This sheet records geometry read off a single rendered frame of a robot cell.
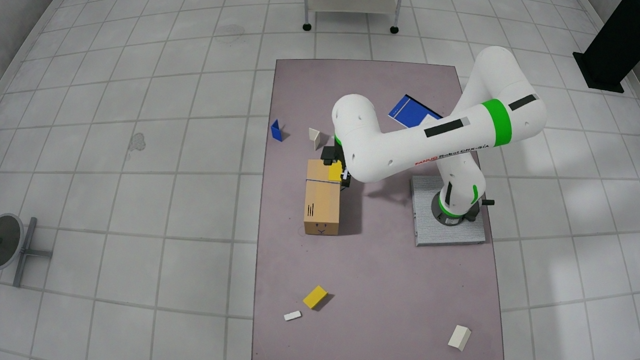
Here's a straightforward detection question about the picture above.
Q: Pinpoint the blue notebook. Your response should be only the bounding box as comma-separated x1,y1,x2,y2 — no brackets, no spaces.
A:
388,94,443,128

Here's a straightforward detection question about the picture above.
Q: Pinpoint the tan cardboard box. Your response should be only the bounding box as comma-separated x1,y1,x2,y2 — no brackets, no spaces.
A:
304,159,340,235

